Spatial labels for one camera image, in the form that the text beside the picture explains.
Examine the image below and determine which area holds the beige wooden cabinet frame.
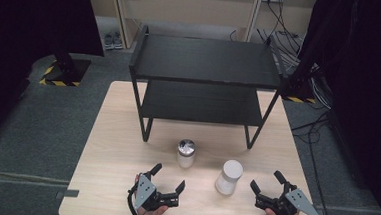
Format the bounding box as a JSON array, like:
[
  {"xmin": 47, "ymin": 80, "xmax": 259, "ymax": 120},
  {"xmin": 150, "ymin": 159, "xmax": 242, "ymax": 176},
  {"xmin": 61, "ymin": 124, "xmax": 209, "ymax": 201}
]
[{"xmin": 80, "ymin": 0, "xmax": 263, "ymax": 59}]

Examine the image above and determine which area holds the black floor cable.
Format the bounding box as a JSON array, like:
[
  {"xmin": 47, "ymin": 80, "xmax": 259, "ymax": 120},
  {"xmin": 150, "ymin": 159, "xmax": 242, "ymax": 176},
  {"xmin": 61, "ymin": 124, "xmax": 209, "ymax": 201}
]
[{"xmin": 285, "ymin": 108, "xmax": 344, "ymax": 215}]

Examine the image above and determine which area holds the person's left hand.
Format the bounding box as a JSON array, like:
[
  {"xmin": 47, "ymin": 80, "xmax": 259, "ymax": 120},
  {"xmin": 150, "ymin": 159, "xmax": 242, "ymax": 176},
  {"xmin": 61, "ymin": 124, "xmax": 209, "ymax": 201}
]
[{"xmin": 132, "ymin": 173, "xmax": 172, "ymax": 215}]

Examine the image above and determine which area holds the black two-tier shelf rack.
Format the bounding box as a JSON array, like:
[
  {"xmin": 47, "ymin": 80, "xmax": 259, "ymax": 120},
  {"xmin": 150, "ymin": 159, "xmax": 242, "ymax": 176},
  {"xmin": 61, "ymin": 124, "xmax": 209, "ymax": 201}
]
[{"xmin": 123, "ymin": 24, "xmax": 293, "ymax": 152}]

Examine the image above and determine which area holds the yellow-black striped stand base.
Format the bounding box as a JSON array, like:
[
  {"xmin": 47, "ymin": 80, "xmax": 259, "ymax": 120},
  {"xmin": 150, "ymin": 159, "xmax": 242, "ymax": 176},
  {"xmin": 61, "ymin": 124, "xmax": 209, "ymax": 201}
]
[
  {"xmin": 38, "ymin": 48, "xmax": 93, "ymax": 89},
  {"xmin": 280, "ymin": 92, "xmax": 317, "ymax": 105}
]

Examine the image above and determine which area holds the bundle of floor cables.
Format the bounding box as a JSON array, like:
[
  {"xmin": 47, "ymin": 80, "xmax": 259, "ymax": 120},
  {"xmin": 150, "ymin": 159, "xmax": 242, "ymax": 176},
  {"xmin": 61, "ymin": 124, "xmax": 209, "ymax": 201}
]
[{"xmin": 225, "ymin": 0, "xmax": 340, "ymax": 111}]

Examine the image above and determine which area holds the glass jar with silver lid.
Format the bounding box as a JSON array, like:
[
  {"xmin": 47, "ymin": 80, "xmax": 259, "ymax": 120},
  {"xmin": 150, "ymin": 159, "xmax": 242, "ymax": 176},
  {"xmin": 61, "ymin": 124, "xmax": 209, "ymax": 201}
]
[{"xmin": 175, "ymin": 138, "xmax": 198, "ymax": 170}]

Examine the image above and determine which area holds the glass jar with white lid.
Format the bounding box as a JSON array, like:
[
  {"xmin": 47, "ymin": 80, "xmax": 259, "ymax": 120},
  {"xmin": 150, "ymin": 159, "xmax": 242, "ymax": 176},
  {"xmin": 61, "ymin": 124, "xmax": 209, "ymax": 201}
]
[{"xmin": 213, "ymin": 158, "xmax": 245, "ymax": 197}]

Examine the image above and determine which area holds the grey shoe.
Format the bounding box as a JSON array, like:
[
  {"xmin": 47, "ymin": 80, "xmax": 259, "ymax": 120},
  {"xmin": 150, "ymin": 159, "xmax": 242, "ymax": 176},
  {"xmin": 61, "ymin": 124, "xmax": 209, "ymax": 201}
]
[
  {"xmin": 111, "ymin": 31, "xmax": 125, "ymax": 50},
  {"xmin": 102, "ymin": 31, "xmax": 116, "ymax": 52}
]

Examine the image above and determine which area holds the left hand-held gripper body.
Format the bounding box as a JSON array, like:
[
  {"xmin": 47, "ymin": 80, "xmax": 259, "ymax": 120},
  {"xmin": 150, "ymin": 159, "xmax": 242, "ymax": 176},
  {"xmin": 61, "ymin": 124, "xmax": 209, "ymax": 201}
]
[{"xmin": 131, "ymin": 173, "xmax": 182, "ymax": 214}]

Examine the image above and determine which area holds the left hand-held gripper black cable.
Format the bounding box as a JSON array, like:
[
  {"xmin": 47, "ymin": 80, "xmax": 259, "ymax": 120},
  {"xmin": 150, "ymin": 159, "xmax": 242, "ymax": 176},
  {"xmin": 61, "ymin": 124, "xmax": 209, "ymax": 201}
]
[{"xmin": 125, "ymin": 183, "xmax": 142, "ymax": 215}]

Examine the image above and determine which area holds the black curtain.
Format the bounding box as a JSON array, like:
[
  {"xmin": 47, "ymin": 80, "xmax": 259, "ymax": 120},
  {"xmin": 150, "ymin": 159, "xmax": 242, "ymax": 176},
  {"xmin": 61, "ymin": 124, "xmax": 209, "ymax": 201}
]
[
  {"xmin": 0, "ymin": 0, "xmax": 108, "ymax": 155},
  {"xmin": 285, "ymin": 0, "xmax": 381, "ymax": 215}
]

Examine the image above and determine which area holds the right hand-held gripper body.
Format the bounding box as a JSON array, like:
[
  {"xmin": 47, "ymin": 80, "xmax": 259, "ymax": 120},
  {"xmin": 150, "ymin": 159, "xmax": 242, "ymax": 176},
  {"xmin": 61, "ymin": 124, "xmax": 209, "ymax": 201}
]
[{"xmin": 253, "ymin": 181, "xmax": 325, "ymax": 215}]

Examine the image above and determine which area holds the grey tape strip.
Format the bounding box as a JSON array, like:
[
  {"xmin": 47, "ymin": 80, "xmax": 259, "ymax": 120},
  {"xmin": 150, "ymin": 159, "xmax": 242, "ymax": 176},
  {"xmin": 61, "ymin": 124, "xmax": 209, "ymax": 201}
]
[{"xmin": 55, "ymin": 187, "xmax": 80, "ymax": 202}]

